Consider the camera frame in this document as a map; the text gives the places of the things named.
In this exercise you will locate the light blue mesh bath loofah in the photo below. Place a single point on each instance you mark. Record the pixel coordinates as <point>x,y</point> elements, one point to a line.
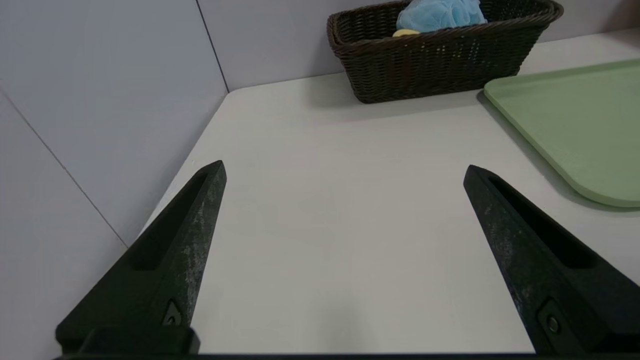
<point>440,14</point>

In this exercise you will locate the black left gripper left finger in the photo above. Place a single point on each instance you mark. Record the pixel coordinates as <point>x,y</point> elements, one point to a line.
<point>170,260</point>

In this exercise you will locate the light green plastic tray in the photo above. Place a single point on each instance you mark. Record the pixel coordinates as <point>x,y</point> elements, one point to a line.
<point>580,130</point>

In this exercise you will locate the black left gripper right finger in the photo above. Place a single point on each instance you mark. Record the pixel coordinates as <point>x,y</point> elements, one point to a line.
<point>545,270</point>

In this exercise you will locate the dark brown wicker basket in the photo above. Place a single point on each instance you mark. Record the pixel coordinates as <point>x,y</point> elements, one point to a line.
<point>435,65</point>

